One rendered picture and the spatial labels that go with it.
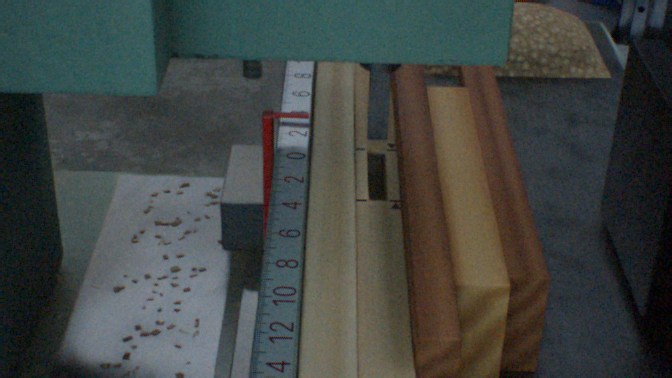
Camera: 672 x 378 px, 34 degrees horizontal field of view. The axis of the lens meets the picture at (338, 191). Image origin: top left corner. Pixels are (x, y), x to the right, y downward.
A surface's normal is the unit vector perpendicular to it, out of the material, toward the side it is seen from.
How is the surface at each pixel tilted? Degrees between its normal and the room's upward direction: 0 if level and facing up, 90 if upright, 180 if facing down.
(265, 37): 90
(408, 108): 0
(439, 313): 0
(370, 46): 90
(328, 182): 0
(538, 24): 18
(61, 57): 90
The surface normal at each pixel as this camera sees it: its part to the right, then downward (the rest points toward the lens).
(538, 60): 0.02, 0.18
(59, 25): 0.00, 0.52
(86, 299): 0.03, -0.85
